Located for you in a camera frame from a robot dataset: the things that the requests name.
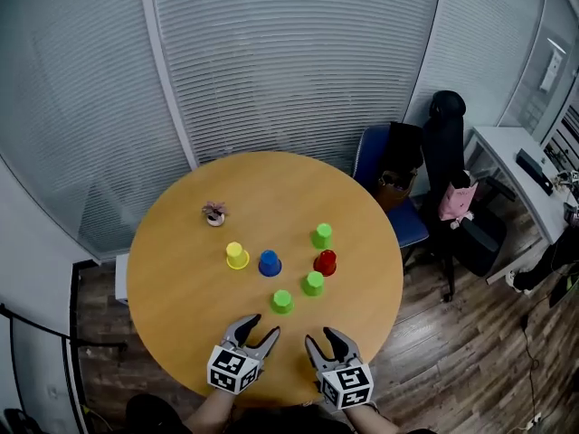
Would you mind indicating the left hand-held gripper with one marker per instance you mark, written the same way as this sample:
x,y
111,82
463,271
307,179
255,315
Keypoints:
x,y
233,371

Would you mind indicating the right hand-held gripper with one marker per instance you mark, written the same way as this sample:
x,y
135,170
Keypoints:
x,y
348,384

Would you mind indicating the green paper cup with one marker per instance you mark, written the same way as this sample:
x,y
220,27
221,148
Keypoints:
x,y
312,283
322,235
281,302

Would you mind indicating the blue plastic cup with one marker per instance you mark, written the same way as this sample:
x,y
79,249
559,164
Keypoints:
x,y
269,262

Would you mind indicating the yellow plastic cup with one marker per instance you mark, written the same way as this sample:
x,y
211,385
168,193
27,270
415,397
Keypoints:
x,y
236,253

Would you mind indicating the red plastic cup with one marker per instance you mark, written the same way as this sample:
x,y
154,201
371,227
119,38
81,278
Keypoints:
x,y
325,261

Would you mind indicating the person's right forearm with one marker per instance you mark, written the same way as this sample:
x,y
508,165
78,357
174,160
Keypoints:
x,y
368,421

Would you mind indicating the person's left forearm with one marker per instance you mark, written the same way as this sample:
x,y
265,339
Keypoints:
x,y
210,412

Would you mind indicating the small potted plant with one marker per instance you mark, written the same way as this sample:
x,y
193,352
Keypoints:
x,y
215,213

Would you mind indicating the white low cabinet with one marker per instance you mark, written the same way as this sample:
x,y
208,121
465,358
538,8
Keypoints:
x,y
121,278

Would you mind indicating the blue chair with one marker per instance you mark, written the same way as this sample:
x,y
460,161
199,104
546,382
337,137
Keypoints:
x,y
409,226

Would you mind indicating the whiteboard with black stand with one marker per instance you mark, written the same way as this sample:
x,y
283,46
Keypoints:
x,y
104,344

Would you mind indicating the brown handbag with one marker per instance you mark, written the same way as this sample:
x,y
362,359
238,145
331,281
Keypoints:
x,y
393,192

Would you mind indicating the white plastic bottle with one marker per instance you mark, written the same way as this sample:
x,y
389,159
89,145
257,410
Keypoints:
x,y
459,221

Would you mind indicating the pink bag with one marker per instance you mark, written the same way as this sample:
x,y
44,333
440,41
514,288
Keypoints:
x,y
457,199

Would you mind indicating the white power strip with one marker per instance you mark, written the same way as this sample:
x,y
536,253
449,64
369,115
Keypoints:
x,y
531,421

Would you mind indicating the black jacket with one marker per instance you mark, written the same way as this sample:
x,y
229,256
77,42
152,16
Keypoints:
x,y
405,147

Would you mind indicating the black office chair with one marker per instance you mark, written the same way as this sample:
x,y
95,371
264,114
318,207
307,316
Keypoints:
x,y
445,152

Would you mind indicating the white desk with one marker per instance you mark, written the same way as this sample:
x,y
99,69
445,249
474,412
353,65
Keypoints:
x,y
502,145

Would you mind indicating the black rectangular device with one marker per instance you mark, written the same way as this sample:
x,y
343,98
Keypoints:
x,y
534,170

